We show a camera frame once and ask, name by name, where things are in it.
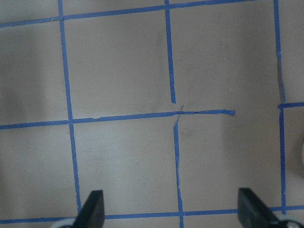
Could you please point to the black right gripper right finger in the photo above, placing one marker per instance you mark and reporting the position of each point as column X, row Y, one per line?
column 252, row 212

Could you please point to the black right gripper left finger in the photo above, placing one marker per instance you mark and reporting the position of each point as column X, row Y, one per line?
column 92, row 213

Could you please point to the orange canister with grey lid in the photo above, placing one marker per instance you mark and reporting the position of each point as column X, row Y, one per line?
column 302, row 153

